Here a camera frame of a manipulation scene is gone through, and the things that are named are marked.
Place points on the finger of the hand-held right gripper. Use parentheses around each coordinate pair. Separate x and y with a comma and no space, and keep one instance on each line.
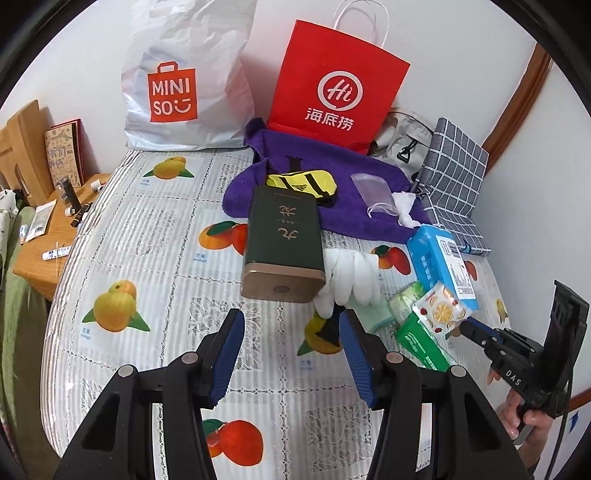
(475,328)
(485,345)

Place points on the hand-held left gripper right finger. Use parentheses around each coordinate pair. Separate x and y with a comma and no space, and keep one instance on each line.
(358,355)

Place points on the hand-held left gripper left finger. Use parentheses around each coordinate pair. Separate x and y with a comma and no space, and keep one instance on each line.
(226,355)

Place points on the fruit print snack packet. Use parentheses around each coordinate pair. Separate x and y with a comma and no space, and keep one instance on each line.
(438,311)

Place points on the dark green sachet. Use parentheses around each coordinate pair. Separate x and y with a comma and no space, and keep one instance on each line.
(415,341)

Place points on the light green wipes pack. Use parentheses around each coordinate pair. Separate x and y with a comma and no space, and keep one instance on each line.
(404,297)

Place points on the person's right hand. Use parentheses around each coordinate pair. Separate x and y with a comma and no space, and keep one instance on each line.
(510,415)

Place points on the pair of white gloves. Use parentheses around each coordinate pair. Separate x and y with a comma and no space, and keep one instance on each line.
(355,272)

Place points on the blue white tissue pack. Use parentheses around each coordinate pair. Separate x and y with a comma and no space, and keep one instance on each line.
(429,258)

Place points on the dark green tea box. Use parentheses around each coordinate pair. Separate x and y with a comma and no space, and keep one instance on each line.
(281,240)

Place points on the crumpled white tissue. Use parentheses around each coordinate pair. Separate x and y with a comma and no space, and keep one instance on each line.
(406,205)

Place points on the fruit print tablecloth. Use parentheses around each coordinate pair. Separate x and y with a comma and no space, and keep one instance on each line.
(161,221)

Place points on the purple towel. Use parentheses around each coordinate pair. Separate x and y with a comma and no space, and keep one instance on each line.
(240,198)

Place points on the grey checkered cushion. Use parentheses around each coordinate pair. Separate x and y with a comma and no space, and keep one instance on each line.
(455,161)

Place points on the yellow black pouch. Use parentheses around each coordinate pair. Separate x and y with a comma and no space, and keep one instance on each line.
(300,182)

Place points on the wooden nightstand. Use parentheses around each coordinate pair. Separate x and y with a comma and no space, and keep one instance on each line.
(41,263)

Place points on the beige canvas bag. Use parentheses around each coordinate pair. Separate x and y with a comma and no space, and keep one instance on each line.
(397,134)

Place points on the green bedding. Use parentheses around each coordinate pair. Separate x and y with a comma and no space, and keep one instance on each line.
(18,323)

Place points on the black cylinder tube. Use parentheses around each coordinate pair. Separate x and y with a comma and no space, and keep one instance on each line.
(70,194)

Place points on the white sachet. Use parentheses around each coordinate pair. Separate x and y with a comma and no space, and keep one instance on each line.
(40,220)

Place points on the white spotted cloth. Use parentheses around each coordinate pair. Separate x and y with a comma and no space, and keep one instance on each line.
(5,217)

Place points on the illustrated picture book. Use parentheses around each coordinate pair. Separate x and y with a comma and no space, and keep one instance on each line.
(62,152)

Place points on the white plastic shopping bag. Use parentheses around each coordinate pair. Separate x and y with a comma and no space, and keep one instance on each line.
(207,69)

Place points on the red paper bag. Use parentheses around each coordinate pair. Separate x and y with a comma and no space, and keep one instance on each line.
(300,69)

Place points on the wooden headboard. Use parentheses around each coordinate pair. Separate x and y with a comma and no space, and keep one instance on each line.
(27,134)

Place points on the wooden door frame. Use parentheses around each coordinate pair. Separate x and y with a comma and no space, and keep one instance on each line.
(526,92)

